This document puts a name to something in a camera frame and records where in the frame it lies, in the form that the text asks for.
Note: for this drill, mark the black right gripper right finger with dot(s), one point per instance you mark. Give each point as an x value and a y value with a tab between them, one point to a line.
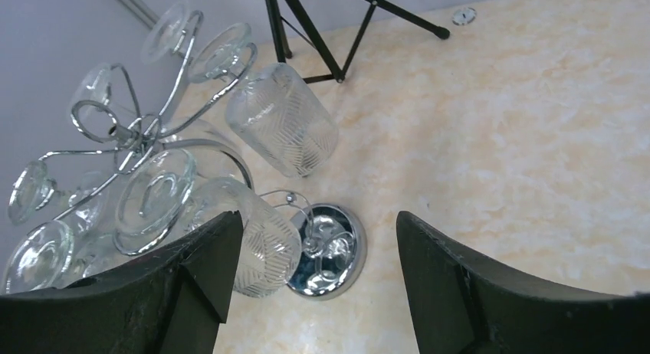
462	301

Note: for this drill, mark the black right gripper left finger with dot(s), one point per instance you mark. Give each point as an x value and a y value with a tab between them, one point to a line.
171	300

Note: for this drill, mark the clear wine glass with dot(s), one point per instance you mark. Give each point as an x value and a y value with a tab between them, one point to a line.
54	255
168	34

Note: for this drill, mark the clear wine glass back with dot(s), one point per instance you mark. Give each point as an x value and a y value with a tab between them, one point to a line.
168	34

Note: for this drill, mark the chrome wine glass rack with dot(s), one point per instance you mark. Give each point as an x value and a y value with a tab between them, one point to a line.
332	240

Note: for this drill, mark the ribbed wine glass left-front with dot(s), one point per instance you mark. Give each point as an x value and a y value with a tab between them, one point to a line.
35	189

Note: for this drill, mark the ribbed wine glass right-front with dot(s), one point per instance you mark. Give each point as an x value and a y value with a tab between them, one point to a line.
96	86

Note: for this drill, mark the ribbed wine glass upper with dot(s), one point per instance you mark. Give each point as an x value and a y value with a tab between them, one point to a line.
272	110

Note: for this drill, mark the small round metal disc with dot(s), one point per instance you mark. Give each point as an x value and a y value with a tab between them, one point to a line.
464	16

